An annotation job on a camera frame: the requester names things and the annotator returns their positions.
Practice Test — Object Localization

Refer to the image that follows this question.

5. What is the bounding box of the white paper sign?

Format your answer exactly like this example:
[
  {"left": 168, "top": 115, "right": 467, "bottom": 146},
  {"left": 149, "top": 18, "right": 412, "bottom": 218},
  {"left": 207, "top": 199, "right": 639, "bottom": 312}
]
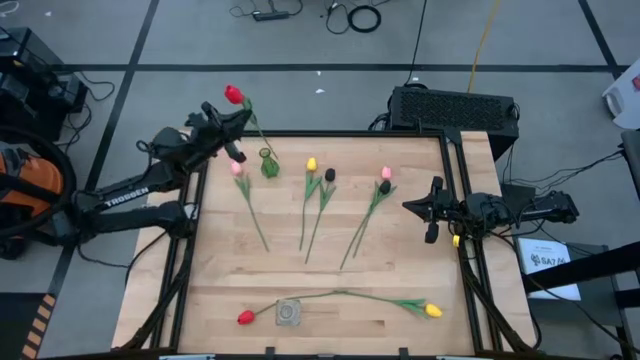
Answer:
[{"left": 517, "top": 237, "right": 583, "bottom": 301}]

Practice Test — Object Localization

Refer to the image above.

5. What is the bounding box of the orange vacuum cleaner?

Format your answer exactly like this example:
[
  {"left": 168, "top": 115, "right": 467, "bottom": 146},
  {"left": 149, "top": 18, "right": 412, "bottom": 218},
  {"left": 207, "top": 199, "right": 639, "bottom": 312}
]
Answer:
[{"left": 0, "top": 124, "right": 79, "bottom": 239}]

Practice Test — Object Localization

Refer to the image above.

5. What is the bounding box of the black power strip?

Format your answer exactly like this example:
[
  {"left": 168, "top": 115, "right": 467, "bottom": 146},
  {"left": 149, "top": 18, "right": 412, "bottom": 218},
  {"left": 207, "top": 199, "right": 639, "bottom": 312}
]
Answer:
[{"left": 252, "top": 9, "right": 291, "bottom": 22}]

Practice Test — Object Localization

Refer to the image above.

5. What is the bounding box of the green glass vase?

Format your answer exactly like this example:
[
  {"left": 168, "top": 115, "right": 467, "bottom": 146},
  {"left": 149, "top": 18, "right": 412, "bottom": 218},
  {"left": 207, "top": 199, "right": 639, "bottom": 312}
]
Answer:
[{"left": 258, "top": 147, "right": 281, "bottom": 180}]

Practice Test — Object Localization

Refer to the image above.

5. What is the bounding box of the dark grey side cart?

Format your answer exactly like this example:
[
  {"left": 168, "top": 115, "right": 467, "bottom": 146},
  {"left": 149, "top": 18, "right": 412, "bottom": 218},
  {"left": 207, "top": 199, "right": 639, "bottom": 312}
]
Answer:
[{"left": 522, "top": 242, "right": 640, "bottom": 360}]

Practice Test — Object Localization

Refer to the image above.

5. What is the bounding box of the clear cut-glass vase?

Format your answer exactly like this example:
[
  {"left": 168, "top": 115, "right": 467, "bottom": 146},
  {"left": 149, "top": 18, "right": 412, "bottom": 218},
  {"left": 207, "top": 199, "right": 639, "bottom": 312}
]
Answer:
[{"left": 275, "top": 298, "right": 303, "bottom": 327}]

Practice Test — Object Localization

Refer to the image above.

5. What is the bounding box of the black computer case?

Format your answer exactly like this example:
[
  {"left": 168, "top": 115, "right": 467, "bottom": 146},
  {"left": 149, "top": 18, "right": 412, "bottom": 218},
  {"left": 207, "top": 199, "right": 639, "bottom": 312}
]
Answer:
[{"left": 388, "top": 85, "right": 520, "bottom": 161}]

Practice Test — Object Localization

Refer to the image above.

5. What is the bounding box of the black equipment box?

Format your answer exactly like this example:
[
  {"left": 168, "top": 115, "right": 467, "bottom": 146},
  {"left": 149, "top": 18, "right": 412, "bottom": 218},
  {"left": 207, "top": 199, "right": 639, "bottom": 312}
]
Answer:
[{"left": 0, "top": 27, "right": 89, "bottom": 141}]

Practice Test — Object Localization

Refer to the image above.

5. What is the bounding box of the coiled black cable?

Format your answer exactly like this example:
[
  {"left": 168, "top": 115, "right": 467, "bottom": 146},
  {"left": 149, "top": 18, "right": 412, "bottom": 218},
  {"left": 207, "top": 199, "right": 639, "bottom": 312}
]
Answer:
[{"left": 347, "top": 4, "right": 383, "bottom": 34}]

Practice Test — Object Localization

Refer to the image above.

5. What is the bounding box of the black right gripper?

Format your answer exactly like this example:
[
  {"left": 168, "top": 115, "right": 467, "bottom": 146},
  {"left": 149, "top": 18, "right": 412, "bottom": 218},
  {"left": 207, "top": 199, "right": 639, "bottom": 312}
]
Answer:
[{"left": 401, "top": 175, "right": 469, "bottom": 245}]

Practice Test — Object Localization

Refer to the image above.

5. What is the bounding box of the white plastic device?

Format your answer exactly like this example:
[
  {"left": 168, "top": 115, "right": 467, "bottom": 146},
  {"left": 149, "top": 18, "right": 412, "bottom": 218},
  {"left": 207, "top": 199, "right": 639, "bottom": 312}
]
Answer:
[{"left": 602, "top": 72, "right": 640, "bottom": 130}]

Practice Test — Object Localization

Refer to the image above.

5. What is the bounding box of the yellow artificial tulip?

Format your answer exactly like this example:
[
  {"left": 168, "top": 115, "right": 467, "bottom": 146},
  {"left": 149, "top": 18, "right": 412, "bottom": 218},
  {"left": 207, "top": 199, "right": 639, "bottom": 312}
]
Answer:
[
  {"left": 339, "top": 289, "right": 445, "bottom": 320},
  {"left": 298, "top": 156, "right": 324, "bottom": 252}
]

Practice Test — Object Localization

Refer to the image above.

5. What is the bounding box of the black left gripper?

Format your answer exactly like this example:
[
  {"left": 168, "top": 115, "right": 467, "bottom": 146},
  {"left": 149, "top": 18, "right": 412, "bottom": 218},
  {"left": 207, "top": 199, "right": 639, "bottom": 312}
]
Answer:
[{"left": 185, "top": 102, "right": 254, "bottom": 164}]

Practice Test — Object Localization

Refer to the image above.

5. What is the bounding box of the black hanging cable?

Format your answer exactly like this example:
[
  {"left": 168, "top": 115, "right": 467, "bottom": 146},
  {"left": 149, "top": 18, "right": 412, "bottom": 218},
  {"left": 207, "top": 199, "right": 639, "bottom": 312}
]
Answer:
[{"left": 403, "top": 0, "right": 429, "bottom": 86}]

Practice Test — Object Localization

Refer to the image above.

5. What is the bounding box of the red artificial tulip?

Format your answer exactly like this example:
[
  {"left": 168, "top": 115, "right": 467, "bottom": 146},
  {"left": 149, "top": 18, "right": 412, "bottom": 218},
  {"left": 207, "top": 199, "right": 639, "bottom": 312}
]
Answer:
[{"left": 224, "top": 84, "right": 280, "bottom": 161}]

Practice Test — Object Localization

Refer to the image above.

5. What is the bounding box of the long green stem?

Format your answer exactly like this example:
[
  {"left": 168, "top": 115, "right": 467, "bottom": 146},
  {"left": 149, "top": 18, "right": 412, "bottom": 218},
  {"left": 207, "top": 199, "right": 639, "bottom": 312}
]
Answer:
[{"left": 236, "top": 289, "right": 351, "bottom": 327}]

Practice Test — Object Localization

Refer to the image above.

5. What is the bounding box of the pink artificial tulip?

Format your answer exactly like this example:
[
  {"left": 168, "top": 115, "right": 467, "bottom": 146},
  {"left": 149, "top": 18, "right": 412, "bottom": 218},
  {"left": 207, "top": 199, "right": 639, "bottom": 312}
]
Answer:
[
  {"left": 352, "top": 165, "right": 394, "bottom": 260},
  {"left": 230, "top": 160, "right": 271, "bottom": 254}
]

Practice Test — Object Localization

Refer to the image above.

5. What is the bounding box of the black aluminium table frame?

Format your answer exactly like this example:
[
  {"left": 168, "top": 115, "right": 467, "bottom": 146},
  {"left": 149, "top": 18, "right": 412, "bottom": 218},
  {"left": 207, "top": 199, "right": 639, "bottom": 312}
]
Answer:
[{"left": 119, "top": 130, "right": 544, "bottom": 360}]

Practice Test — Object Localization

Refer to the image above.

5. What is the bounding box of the yellow hanging cable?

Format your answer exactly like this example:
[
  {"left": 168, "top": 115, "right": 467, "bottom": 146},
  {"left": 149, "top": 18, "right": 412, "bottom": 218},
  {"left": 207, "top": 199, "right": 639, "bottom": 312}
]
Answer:
[{"left": 467, "top": 0, "right": 503, "bottom": 94}]

